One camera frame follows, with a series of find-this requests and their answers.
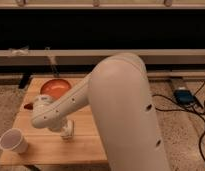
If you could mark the orange round bowl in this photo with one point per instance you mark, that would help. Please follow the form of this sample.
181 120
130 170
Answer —
55 88

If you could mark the white rectangular sponge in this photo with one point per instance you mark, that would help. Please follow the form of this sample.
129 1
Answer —
68 130

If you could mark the blue power adapter box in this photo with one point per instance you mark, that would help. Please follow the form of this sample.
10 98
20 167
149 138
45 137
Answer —
184 96

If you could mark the white paper cup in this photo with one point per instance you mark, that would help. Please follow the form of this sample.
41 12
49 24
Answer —
13 140

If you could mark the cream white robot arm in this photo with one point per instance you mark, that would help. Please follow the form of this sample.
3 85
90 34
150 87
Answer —
118 93

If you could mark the wooden table board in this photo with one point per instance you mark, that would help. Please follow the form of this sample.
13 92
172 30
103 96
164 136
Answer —
46 147

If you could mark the dark red chili pepper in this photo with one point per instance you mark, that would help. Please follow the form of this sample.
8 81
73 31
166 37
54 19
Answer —
28 106

